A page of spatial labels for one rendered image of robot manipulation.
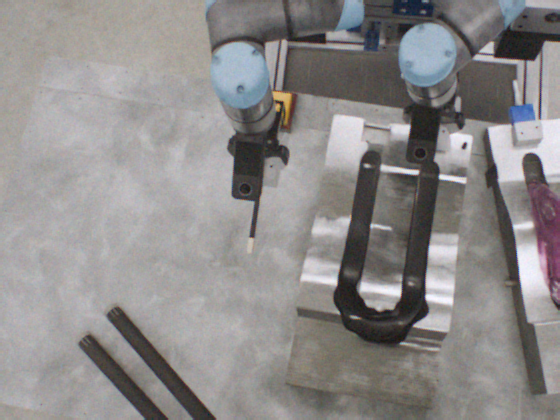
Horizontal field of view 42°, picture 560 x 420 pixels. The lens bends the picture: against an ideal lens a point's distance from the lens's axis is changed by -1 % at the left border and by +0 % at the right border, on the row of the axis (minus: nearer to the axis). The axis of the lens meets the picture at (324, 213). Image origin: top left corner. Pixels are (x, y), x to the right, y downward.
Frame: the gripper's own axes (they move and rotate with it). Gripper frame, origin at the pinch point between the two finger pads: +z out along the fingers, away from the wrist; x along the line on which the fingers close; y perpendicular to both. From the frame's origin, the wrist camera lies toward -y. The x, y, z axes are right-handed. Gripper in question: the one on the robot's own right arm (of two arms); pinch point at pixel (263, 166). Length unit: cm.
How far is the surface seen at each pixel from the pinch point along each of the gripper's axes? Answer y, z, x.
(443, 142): 9.6, -0.3, -30.5
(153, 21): 73, 95, 63
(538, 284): -11, 7, -51
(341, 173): 3.0, 6.3, -13.4
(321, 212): -4.8, 6.6, -11.1
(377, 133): 12.8, 8.7, -18.6
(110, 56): 58, 95, 74
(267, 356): -31.5, 14.8, -5.4
